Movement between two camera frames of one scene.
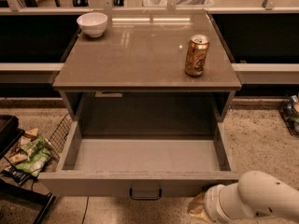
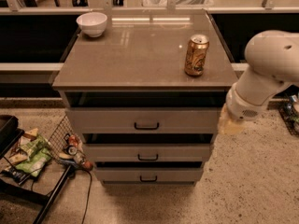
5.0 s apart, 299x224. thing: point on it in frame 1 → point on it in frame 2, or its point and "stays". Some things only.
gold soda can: x=197 y=50 stays
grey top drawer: x=139 y=165 → x=143 y=120
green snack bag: x=38 y=155 stays
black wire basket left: x=60 y=135 stays
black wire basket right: x=289 y=111 stays
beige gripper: x=212 y=203 → x=241 y=106
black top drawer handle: x=147 y=198 → x=146 y=128
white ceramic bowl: x=93 y=23 stays
